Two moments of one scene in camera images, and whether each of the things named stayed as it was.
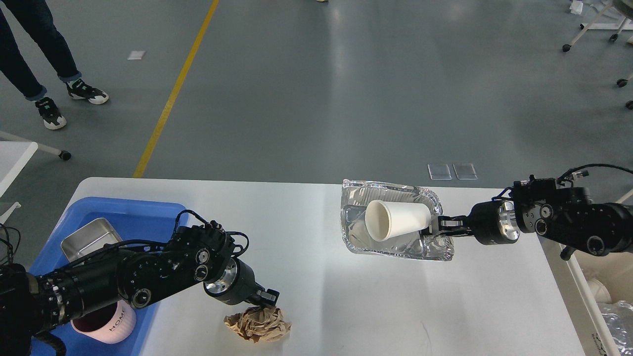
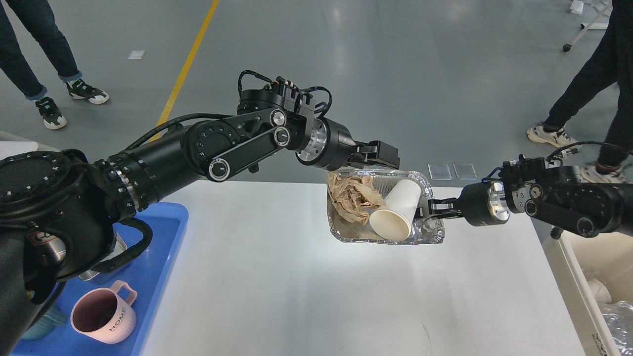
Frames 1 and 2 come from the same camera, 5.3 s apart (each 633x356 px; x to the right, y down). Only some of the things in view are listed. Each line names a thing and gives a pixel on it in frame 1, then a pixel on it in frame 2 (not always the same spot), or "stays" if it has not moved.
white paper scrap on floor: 136,55 stays
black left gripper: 234,283 → 325,143
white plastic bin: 571,277 stays
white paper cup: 385,220 stays
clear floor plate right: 465,171 stays
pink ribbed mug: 112,324 stays
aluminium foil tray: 355,234 → 344,229
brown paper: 259,324 → 354,197
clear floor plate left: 439,171 stays
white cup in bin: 599,290 stays
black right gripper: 491,222 → 483,203
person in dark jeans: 34,17 stays
